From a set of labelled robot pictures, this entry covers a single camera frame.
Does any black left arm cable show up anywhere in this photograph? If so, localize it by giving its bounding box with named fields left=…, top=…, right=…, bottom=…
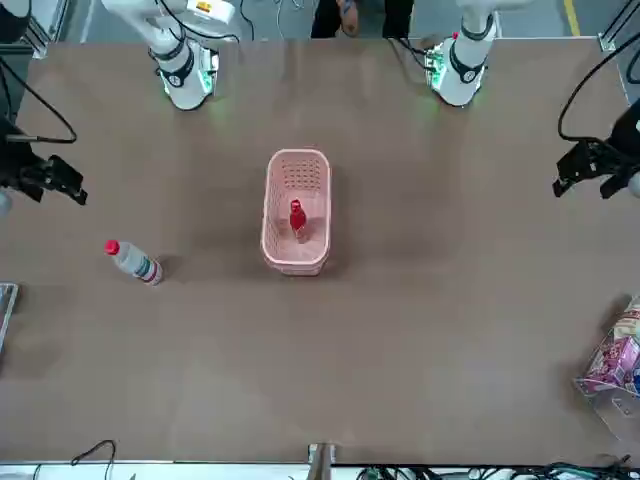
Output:
left=558, top=44, right=640, bottom=142

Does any black base cable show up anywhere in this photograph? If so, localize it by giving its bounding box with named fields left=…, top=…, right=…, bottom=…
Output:
left=387, top=35, right=434, bottom=84

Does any clear acrylic snack shelf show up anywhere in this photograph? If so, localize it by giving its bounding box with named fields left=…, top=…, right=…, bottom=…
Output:
left=572, top=294, right=640, bottom=446

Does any person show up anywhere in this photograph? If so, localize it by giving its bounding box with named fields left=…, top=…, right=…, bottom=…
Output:
left=309, top=0, right=416, bottom=40

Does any white box yellow label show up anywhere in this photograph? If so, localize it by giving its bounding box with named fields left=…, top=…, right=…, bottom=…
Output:
left=187, top=0, right=235, bottom=27

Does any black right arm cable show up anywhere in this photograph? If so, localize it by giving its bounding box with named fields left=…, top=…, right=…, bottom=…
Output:
left=0, top=57, right=78, bottom=145

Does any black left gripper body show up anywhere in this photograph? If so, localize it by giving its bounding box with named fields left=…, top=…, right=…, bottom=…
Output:
left=608, top=99, right=640, bottom=175

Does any beige snack packet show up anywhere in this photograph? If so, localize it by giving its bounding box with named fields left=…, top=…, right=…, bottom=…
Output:
left=612, top=297, right=640, bottom=341

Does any pink plastic basket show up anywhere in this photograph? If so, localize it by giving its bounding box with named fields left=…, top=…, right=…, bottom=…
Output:
left=259, top=147, right=333, bottom=277

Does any black adapter cable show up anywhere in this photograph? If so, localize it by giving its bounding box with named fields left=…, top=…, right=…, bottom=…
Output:
left=69, top=439, right=119, bottom=469

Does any clear water bottle red cap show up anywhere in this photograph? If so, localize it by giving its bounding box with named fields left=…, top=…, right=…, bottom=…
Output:
left=103, top=239, right=164, bottom=287

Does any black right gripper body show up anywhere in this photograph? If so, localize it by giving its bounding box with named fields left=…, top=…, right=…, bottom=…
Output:
left=0, top=117, right=39, bottom=194

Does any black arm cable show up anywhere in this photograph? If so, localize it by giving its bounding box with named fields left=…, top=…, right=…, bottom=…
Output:
left=0, top=57, right=78, bottom=145
left=558, top=44, right=640, bottom=142

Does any pink snack packet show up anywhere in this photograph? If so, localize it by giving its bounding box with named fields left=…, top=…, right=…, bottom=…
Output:
left=584, top=333, right=640, bottom=389

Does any tangled cable bundle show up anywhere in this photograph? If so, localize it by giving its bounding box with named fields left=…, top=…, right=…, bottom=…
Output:
left=359, top=453, right=640, bottom=480

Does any aluminium frame post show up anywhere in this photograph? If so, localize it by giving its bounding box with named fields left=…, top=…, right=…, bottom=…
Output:
left=307, top=442, right=339, bottom=480
left=27, top=0, right=71, bottom=59

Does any red Pepsi bottle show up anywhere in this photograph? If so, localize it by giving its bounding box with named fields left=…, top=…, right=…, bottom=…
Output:
left=288, top=198, right=309, bottom=245

